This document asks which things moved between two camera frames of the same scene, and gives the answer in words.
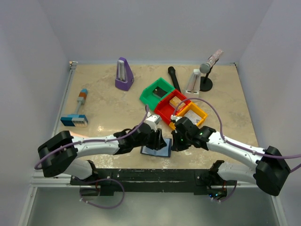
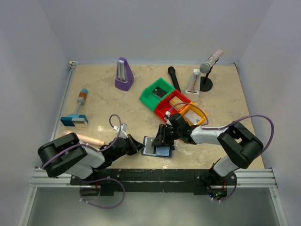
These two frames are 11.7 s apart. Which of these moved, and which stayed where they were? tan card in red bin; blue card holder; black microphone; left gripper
Moved: left gripper
Stayed: blue card holder; tan card in red bin; black microphone
